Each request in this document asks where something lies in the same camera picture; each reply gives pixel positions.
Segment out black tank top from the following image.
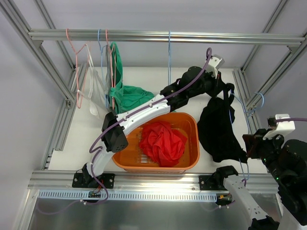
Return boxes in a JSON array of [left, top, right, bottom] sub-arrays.
[[197, 83, 248, 163]]

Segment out light blue hanger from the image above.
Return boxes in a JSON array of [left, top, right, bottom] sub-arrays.
[[220, 90, 265, 183], [97, 29, 109, 109], [167, 31, 171, 85]]

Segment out red tank top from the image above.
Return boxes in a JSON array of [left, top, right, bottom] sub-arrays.
[[139, 121, 187, 167]]

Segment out white tank top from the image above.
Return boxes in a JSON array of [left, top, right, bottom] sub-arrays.
[[85, 44, 106, 119]]

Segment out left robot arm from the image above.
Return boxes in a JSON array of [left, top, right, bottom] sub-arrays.
[[82, 66, 224, 188]]

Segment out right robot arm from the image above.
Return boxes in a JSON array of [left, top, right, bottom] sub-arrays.
[[212, 129, 307, 230]]

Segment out green tank top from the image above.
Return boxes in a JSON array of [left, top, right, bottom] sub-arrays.
[[109, 42, 154, 114]]

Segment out grey tank top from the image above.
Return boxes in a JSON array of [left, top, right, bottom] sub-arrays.
[[103, 45, 111, 95]]

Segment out orange plastic basket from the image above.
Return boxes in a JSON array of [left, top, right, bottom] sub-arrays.
[[112, 112, 200, 173]]

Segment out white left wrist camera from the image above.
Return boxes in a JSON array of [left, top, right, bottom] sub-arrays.
[[205, 55, 224, 78]]

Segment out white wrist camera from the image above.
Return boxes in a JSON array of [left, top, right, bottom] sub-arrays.
[[205, 55, 224, 78], [263, 114, 295, 140]]

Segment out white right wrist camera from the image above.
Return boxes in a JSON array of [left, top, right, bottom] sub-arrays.
[[263, 114, 295, 140]]

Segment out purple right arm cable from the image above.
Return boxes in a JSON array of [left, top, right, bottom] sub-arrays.
[[203, 117, 307, 211]]

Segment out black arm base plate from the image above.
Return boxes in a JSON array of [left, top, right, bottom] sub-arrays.
[[199, 175, 223, 191]]

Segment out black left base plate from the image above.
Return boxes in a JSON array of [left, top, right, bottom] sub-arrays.
[[71, 172, 115, 189]]

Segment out white slotted cable duct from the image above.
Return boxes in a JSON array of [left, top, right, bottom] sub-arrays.
[[38, 190, 217, 202]]

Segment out aluminium frame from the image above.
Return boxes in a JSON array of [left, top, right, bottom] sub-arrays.
[[0, 0, 307, 230]]

